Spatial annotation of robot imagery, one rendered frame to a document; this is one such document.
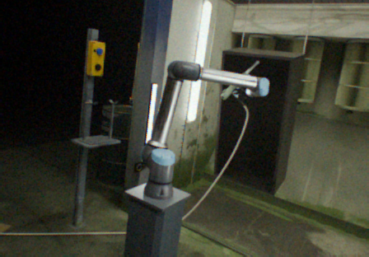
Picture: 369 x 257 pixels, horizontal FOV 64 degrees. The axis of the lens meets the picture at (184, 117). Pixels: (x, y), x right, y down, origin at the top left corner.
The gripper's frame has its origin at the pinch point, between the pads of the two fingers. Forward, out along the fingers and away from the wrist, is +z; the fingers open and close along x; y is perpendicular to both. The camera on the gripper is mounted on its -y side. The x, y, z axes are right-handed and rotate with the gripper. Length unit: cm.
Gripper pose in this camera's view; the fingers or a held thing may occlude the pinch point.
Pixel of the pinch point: (233, 90)
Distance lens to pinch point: 255.4
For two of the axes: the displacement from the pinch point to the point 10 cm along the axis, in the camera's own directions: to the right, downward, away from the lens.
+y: 6.0, 7.2, 3.4
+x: 6.5, -6.9, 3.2
